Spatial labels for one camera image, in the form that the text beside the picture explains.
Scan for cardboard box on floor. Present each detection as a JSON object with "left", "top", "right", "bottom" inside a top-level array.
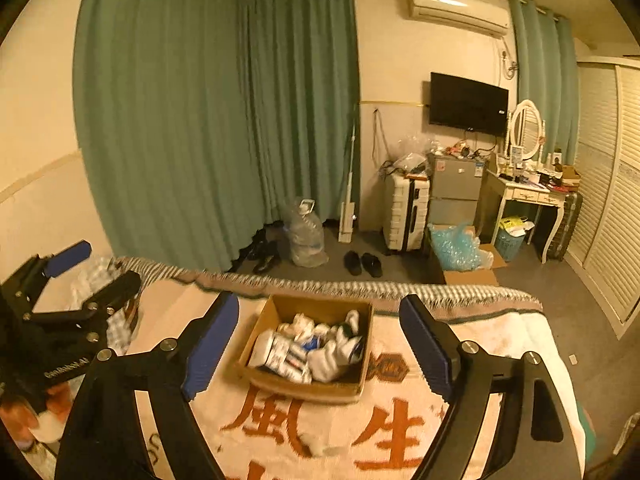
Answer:
[{"left": 423, "top": 226, "right": 506, "bottom": 286}]

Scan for cream printed blanket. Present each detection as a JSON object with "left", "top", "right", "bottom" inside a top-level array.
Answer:
[{"left": 117, "top": 258, "right": 588, "bottom": 479}]

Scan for black white printed pack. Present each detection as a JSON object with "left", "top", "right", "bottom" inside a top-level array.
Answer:
[{"left": 264, "top": 334, "right": 312, "bottom": 385}]

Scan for blue plastic bag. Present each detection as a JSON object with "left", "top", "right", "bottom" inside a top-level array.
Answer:
[{"left": 428, "top": 224, "right": 494, "bottom": 272}]

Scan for white socks in box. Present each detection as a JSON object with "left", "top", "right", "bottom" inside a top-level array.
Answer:
[{"left": 247, "top": 310, "right": 366, "bottom": 384}]

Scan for brown cardboard box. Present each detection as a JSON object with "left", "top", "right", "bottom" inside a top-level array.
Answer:
[{"left": 238, "top": 294, "right": 373, "bottom": 405}]

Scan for black slipper right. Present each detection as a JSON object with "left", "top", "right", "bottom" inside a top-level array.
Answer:
[{"left": 360, "top": 252, "right": 383, "bottom": 278}]

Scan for black slipper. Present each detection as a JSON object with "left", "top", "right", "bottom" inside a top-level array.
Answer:
[
  {"left": 360, "top": 252, "right": 383, "bottom": 278},
  {"left": 343, "top": 250, "right": 362, "bottom": 276}
]

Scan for black shoes by curtain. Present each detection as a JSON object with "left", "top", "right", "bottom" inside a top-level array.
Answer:
[{"left": 246, "top": 229, "right": 282, "bottom": 275}]

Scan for teal waste basket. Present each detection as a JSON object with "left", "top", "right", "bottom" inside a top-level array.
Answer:
[{"left": 495, "top": 217, "right": 535, "bottom": 262}]

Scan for black slipper left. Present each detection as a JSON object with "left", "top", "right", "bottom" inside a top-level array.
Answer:
[{"left": 343, "top": 250, "right": 362, "bottom": 276}]

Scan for white ribbed suitcase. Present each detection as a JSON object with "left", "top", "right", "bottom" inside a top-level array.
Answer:
[{"left": 383, "top": 174, "right": 430, "bottom": 252}]

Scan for clear large water jug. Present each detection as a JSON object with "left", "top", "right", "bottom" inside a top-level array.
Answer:
[{"left": 284, "top": 197, "right": 329, "bottom": 269}]

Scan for small grey refrigerator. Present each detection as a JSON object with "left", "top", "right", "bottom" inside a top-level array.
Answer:
[{"left": 427, "top": 154, "right": 484, "bottom": 226}]

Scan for white louvered wardrobe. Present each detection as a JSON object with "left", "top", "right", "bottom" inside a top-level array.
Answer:
[{"left": 566, "top": 56, "right": 640, "bottom": 338}]

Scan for white dressing table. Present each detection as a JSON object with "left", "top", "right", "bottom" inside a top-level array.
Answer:
[{"left": 474, "top": 168, "right": 567, "bottom": 264}]

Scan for large green curtain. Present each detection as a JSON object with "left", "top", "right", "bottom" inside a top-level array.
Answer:
[{"left": 73, "top": 0, "right": 359, "bottom": 270}]

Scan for white oval vanity mirror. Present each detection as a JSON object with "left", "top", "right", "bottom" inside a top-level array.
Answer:
[{"left": 508, "top": 99, "right": 546, "bottom": 160}]

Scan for green curtain by wardrobe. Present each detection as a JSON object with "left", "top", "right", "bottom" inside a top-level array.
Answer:
[{"left": 509, "top": 0, "right": 579, "bottom": 165}]

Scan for black wall television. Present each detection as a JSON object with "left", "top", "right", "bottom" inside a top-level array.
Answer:
[{"left": 428, "top": 73, "right": 509, "bottom": 136}]

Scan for white wall air conditioner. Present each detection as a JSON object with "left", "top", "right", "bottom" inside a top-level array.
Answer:
[{"left": 408, "top": 0, "right": 510, "bottom": 38}]

